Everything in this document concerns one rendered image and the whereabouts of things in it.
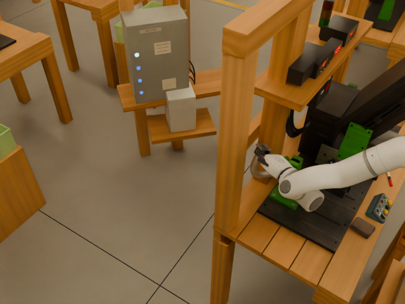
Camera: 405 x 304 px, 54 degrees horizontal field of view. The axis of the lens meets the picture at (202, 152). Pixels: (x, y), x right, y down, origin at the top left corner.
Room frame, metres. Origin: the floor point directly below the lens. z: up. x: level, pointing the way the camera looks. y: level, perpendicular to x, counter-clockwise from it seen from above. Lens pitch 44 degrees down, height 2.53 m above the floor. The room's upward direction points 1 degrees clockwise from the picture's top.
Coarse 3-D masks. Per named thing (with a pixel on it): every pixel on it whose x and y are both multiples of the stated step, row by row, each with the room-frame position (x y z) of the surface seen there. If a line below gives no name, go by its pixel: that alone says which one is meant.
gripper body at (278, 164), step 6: (270, 156) 1.07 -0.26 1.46; (276, 156) 1.08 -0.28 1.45; (282, 156) 1.10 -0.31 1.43; (270, 162) 1.04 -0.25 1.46; (276, 162) 1.04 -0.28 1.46; (282, 162) 1.05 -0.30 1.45; (288, 162) 1.07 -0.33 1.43; (270, 168) 1.02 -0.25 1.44; (276, 168) 1.01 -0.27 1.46; (282, 168) 1.01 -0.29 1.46; (288, 168) 1.01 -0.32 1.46; (276, 174) 0.99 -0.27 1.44
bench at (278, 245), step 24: (288, 144) 1.76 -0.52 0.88; (264, 192) 1.37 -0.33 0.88; (240, 216) 1.22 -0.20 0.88; (264, 216) 1.22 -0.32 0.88; (216, 240) 1.15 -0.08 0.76; (240, 240) 1.07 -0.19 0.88; (264, 240) 1.08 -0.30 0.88; (288, 240) 1.08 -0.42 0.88; (216, 264) 1.14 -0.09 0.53; (288, 264) 0.95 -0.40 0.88; (312, 264) 0.95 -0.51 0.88; (216, 288) 1.14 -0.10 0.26
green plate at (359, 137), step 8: (352, 128) 1.49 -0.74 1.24; (360, 128) 1.47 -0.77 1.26; (368, 128) 1.46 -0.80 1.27; (344, 136) 1.49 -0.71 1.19; (352, 136) 1.47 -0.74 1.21; (360, 136) 1.45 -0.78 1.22; (368, 136) 1.44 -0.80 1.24; (344, 144) 1.47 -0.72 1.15; (352, 144) 1.45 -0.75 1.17; (360, 144) 1.44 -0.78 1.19; (344, 152) 1.45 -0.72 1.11; (352, 152) 1.44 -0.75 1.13
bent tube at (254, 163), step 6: (258, 144) 1.15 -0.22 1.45; (264, 144) 1.17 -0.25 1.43; (264, 150) 1.13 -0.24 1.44; (270, 150) 1.14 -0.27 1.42; (252, 162) 1.12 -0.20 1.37; (258, 162) 1.12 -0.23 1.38; (252, 168) 1.11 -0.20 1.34; (258, 174) 1.12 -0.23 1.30; (264, 174) 1.14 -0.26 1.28; (270, 174) 1.15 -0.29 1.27
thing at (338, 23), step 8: (336, 16) 1.92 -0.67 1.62; (336, 24) 1.84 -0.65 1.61; (344, 24) 1.84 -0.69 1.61; (352, 24) 1.84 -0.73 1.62; (328, 32) 1.80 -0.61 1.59; (336, 32) 1.78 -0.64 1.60; (344, 32) 1.76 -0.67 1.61; (352, 32) 1.81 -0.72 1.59; (344, 40) 1.75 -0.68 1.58; (304, 48) 1.60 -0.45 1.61; (312, 48) 1.60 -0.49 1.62; (320, 48) 1.60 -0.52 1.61; (328, 48) 1.60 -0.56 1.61; (320, 56) 1.54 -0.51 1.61; (328, 56) 1.56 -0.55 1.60; (320, 64) 1.48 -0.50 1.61; (328, 64) 1.59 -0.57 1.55; (320, 72) 1.50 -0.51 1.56
